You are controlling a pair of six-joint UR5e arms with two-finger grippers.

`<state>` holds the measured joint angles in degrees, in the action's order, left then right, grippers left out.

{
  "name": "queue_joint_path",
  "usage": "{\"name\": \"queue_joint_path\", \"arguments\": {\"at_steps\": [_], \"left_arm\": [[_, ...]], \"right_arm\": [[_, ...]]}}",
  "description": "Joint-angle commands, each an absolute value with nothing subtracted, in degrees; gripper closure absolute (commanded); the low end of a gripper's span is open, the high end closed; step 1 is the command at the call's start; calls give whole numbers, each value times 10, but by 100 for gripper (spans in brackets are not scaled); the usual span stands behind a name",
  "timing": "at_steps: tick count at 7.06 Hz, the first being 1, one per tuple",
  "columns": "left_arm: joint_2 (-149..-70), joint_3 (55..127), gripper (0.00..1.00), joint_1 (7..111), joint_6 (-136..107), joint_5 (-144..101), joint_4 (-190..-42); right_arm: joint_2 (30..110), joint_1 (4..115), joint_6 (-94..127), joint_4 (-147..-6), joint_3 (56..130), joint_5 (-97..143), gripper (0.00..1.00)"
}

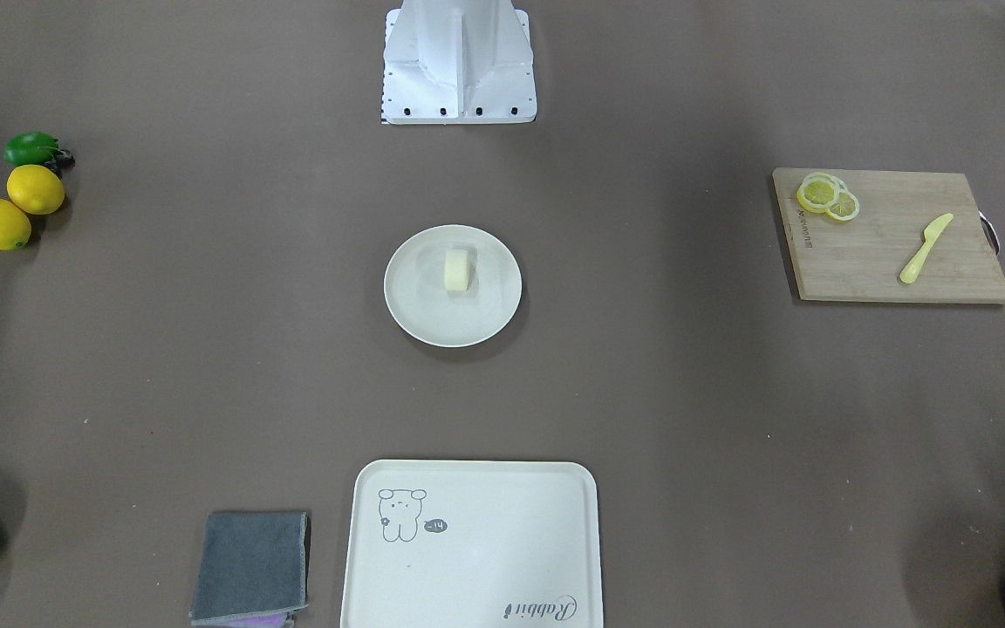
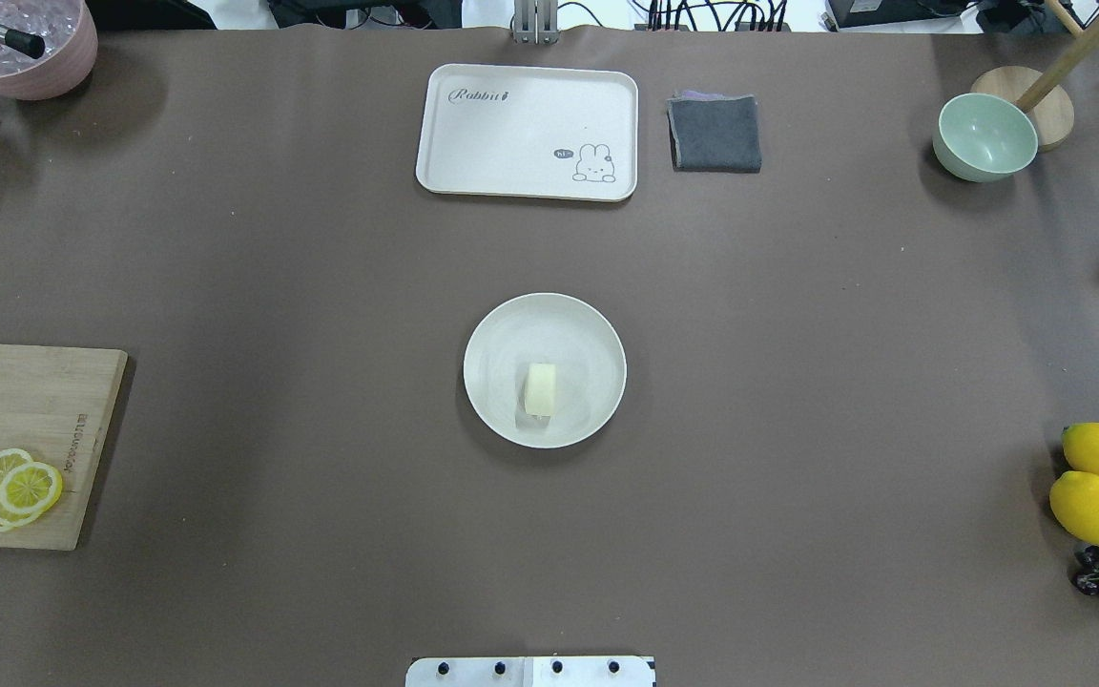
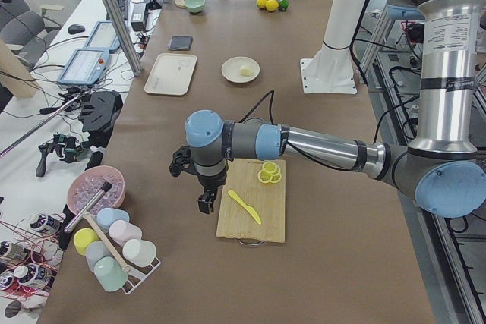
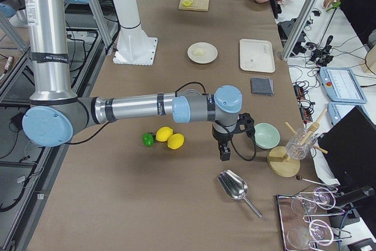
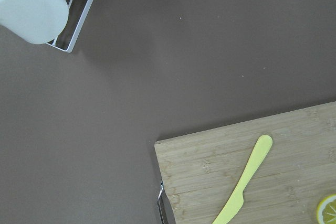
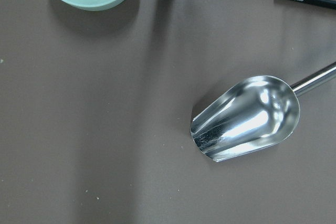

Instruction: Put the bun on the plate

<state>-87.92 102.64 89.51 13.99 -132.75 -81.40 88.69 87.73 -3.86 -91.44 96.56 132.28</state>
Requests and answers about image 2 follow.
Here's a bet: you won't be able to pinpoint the cream rabbit tray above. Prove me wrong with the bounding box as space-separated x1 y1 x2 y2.
415 64 639 201

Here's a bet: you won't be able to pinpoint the mint green bowl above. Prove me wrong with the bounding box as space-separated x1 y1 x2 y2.
932 93 1041 182

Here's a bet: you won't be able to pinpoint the yellow lemon near lime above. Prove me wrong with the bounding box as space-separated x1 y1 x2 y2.
1050 470 1099 545

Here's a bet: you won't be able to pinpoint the grey folded cloth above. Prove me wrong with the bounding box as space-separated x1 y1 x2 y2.
667 90 763 174

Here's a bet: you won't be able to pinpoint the cream round plate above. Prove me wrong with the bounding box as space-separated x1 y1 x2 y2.
462 292 629 448

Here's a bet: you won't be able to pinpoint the dark cherries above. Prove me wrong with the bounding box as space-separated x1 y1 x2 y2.
1072 545 1099 596

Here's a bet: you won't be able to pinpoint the lemon slices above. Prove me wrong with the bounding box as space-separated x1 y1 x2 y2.
0 448 64 533

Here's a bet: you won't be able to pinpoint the white steamed bun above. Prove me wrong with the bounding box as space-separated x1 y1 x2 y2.
522 364 557 418

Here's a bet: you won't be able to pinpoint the wooden cup stand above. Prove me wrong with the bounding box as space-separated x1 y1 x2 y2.
972 1 1099 153

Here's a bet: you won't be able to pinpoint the pink ice bowl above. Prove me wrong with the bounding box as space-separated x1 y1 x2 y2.
0 1 97 101

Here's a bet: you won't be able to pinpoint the bamboo cutting board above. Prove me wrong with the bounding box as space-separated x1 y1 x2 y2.
0 344 127 551

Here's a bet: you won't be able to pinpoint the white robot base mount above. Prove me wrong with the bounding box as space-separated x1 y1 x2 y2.
404 654 657 686

